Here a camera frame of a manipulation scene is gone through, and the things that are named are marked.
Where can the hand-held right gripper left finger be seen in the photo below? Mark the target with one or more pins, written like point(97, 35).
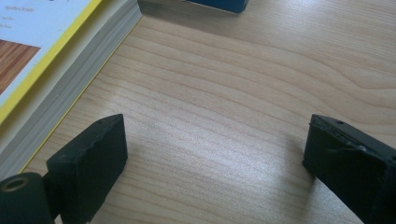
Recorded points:
point(90, 161)

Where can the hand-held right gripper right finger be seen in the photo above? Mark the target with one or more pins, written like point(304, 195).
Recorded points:
point(351, 168)

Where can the yellow book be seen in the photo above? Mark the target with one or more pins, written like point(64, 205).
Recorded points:
point(46, 40)

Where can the blue file rack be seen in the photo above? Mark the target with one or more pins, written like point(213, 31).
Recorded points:
point(221, 4)

